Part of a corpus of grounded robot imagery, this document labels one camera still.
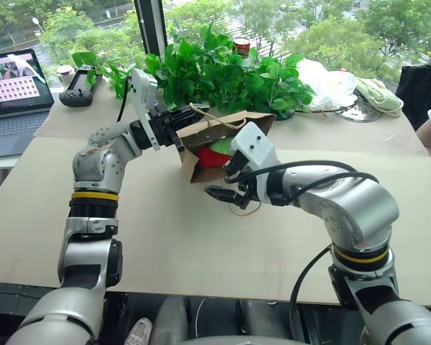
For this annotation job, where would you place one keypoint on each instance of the green and cream cloth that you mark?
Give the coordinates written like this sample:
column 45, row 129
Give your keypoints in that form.
column 379, row 95

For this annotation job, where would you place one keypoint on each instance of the round clear glass lid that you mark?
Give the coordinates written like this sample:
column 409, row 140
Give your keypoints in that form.
column 359, row 111

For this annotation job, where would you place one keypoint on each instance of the red plush toy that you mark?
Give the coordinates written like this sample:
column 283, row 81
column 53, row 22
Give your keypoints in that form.
column 210, row 157

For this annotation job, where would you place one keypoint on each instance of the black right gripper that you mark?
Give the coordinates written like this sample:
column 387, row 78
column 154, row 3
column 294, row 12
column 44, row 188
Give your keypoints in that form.
column 250, row 185

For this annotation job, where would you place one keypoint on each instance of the red and white can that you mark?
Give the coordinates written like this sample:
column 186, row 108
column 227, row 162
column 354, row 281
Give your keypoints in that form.
column 241, row 46

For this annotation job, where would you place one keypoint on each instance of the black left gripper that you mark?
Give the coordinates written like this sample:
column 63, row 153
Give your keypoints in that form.
column 163, row 124

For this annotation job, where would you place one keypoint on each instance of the black window pillar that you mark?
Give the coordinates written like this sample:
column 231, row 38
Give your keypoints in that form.
column 151, row 25

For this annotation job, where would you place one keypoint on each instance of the grey laptop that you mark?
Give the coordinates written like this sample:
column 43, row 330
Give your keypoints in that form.
column 12, row 108

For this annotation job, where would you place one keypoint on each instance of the white plastic bag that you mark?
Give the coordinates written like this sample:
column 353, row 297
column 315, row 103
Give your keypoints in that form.
column 319, row 84

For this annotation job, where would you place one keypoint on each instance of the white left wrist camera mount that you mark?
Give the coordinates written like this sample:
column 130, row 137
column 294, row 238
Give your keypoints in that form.
column 143, row 88

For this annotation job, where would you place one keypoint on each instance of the green plush toy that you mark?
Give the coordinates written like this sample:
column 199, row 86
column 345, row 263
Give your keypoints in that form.
column 222, row 145

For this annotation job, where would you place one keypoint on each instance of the silver robot torso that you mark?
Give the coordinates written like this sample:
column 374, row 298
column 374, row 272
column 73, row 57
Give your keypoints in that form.
column 273, row 340

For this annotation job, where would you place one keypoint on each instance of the white paper strip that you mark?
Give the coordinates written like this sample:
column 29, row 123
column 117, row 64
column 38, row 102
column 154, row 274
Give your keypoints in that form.
column 23, row 64

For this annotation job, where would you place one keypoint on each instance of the black handheld controller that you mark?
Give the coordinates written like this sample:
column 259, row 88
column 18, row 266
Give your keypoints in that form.
column 79, row 88

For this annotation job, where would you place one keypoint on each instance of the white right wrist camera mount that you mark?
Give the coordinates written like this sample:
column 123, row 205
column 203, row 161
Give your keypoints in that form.
column 255, row 143

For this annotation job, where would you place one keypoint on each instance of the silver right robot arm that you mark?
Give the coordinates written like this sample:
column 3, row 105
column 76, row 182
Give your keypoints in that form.
column 355, row 208

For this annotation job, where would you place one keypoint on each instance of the brown paper bag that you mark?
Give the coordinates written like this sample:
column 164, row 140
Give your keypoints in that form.
column 208, row 131

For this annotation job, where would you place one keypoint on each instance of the white paper cup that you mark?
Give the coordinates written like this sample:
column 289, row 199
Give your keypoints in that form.
column 65, row 77

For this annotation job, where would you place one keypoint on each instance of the white sneaker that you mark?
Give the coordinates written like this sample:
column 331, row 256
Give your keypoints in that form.
column 140, row 330

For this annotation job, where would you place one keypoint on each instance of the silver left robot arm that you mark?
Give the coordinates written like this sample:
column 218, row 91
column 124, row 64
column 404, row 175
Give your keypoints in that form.
column 93, row 172

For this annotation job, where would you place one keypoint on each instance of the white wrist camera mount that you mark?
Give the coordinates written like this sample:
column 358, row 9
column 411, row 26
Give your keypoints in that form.
column 143, row 88
column 255, row 143

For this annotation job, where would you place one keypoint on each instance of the beige cardboard table sheet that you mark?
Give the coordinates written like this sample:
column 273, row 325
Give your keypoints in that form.
column 345, row 136
column 186, row 244

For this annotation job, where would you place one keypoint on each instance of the green leafy potted plant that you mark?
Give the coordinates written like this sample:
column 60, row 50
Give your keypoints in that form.
column 215, row 75

